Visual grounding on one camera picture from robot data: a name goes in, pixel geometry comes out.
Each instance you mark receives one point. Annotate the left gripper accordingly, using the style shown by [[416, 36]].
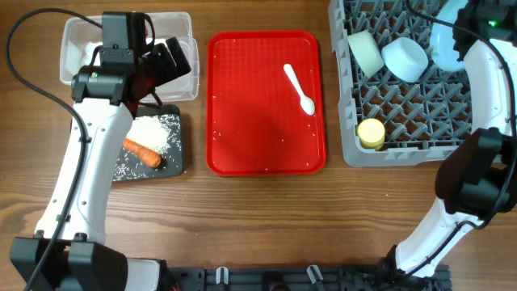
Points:
[[167, 69]]

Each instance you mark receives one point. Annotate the pile of white rice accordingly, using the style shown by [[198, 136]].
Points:
[[161, 134]]

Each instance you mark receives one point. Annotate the large white tissue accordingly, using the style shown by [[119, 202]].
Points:
[[88, 50]]

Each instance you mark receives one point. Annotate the orange carrot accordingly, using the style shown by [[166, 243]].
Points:
[[147, 156]]

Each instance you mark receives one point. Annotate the white plastic spoon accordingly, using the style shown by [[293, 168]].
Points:
[[306, 103]]

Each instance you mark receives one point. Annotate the green bowl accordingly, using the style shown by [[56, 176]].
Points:
[[366, 53]]

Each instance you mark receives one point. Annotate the yellow cup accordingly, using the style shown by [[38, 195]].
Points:
[[371, 133]]

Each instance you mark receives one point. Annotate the light blue bowl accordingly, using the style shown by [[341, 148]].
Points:
[[405, 58]]

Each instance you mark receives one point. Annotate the light blue plate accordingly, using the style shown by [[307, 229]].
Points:
[[441, 40]]

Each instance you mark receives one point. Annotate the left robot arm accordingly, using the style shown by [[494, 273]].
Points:
[[68, 250]]

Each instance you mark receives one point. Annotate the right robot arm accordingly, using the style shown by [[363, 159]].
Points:
[[478, 179]]

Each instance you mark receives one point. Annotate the grey dishwasher rack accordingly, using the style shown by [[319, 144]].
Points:
[[425, 120]]

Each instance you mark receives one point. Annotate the clear plastic bin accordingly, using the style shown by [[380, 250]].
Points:
[[77, 33]]

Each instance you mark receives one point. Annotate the red serving tray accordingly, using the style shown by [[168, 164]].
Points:
[[254, 122]]

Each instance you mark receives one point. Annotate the black plastic tray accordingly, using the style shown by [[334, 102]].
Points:
[[108, 125]]

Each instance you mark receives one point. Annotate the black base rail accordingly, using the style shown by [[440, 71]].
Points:
[[346, 278]]

